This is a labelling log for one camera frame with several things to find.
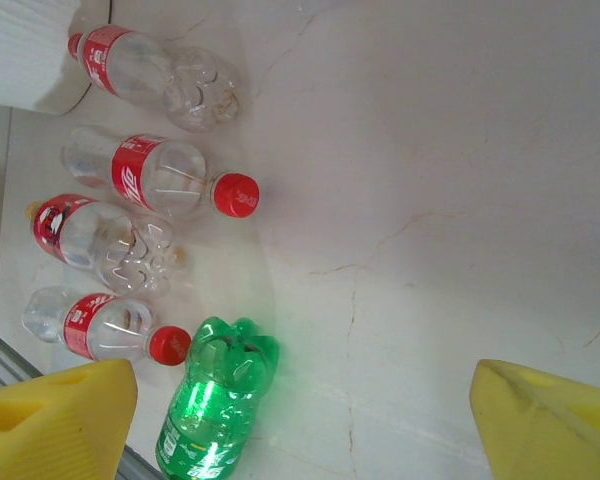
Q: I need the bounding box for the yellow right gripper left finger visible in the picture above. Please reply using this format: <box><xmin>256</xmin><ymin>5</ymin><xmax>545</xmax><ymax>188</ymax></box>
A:
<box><xmin>0</xmin><ymin>358</ymin><xmax>139</xmax><ymax>480</ymax></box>

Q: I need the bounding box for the clear bottle yellow cap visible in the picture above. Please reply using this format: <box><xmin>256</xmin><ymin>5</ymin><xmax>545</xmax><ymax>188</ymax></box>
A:
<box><xmin>25</xmin><ymin>193</ymin><xmax>179</xmax><ymax>299</ymax></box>

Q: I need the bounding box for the clear cola bottle red cap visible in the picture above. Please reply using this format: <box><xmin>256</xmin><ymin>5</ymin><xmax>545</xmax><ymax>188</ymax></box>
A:
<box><xmin>67</xmin><ymin>24</ymin><xmax>241</xmax><ymax>134</ymax></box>
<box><xmin>62</xmin><ymin>125</ymin><xmax>261</xmax><ymax>221</ymax></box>

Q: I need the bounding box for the white plastic bin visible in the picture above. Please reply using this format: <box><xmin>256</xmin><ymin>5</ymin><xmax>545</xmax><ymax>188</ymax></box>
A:
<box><xmin>0</xmin><ymin>0</ymin><xmax>114</xmax><ymax>116</ymax></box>

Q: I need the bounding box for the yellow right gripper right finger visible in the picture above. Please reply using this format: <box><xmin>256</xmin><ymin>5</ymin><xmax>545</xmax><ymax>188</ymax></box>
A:
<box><xmin>469</xmin><ymin>357</ymin><xmax>600</xmax><ymax>480</ymax></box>

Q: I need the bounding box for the green plastic soda bottle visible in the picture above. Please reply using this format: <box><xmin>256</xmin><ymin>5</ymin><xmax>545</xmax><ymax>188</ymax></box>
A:
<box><xmin>153</xmin><ymin>315</ymin><xmax>280</xmax><ymax>480</ymax></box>

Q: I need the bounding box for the small clear cola bottle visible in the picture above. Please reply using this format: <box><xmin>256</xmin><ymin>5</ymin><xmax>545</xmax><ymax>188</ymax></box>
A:
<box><xmin>22</xmin><ymin>285</ymin><xmax>194</xmax><ymax>367</ymax></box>

